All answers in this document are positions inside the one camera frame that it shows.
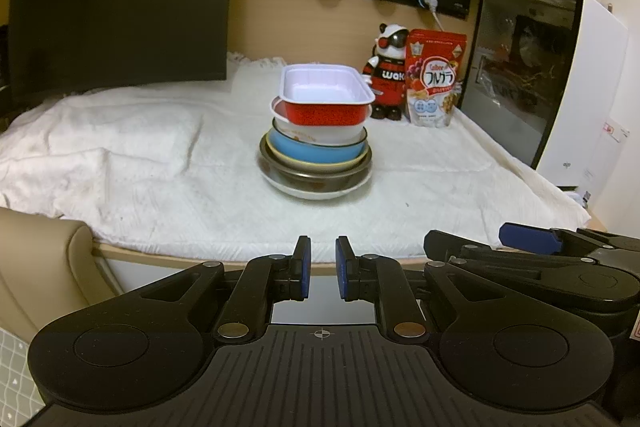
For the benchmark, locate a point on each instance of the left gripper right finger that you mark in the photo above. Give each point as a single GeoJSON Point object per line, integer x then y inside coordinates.
{"type": "Point", "coordinates": [381, 281]}

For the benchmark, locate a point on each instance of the blue enamel bowl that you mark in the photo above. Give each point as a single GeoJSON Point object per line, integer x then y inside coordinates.
{"type": "Point", "coordinates": [319, 154]}

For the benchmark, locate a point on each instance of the red granola bag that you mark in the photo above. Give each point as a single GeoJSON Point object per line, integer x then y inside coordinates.
{"type": "Point", "coordinates": [433, 59]}

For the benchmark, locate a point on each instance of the white foam cup bowl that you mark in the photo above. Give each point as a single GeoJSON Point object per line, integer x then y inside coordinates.
{"type": "Point", "coordinates": [320, 135]}

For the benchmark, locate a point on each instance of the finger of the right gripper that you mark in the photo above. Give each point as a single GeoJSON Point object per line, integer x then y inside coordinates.
{"type": "Point", "coordinates": [443, 249]}
{"type": "Point", "coordinates": [540, 241]}

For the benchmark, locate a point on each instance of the beige chair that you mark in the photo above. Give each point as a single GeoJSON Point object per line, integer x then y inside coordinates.
{"type": "Point", "coordinates": [48, 270]}

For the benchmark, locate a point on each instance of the white microwave oven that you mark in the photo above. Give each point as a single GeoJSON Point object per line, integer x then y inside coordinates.
{"type": "Point", "coordinates": [542, 78]}

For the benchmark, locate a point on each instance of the white yellow-rimmed bowl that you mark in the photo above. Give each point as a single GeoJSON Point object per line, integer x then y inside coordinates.
{"type": "Point", "coordinates": [314, 167]}

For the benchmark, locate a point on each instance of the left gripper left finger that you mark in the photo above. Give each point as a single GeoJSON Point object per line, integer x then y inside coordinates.
{"type": "Point", "coordinates": [255, 290]}

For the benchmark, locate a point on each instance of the white fluffy cloth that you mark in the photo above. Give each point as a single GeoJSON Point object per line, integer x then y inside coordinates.
{"type": "Point", "coordinates": [171, 169]}

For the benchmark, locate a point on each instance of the floral white plate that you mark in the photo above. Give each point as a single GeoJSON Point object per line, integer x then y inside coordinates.
{"type": "Point", "coordinates": [324, 190]}

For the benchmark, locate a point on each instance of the black monitor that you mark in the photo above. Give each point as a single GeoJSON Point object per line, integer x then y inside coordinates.
{"type": "Point", "coordinates": [65, 46]}

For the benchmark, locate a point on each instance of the panda robot figurine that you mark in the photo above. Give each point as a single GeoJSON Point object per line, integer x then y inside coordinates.
{"type": "Point", "coordinates": [385, 70]}

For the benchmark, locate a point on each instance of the red rectangular tray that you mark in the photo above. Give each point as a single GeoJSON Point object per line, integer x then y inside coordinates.
{"type": "Point", "coordinates": [324, 95]}

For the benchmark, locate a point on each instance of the stainless steel bowl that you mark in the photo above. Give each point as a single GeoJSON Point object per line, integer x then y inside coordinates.
{"type": "Point", "coordinates": [267, 163]}

